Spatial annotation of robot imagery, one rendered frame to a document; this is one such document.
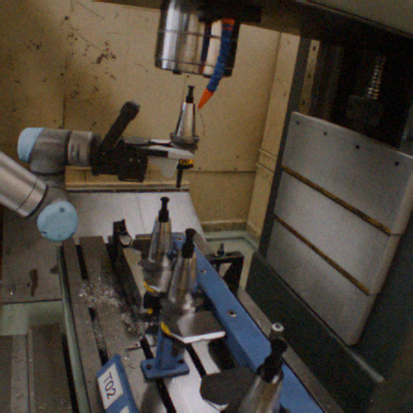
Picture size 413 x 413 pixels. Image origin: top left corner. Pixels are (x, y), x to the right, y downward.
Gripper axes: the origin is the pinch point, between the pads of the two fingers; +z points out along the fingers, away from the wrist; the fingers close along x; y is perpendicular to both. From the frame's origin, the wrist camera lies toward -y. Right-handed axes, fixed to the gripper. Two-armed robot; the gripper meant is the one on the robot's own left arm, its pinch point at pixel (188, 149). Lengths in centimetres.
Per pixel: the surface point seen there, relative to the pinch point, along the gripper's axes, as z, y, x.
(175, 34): -5.1, -22.6, 7.1
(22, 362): -39, 62, 3
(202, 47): -0.2, -20.8, 8.3
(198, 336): 1.5, 13.5, 41.7
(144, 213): -12, 54, -89
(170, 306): -2.2, 12.6, 37.0
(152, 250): -5.3, 10.6, 25.4
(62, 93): -52, 2, -89
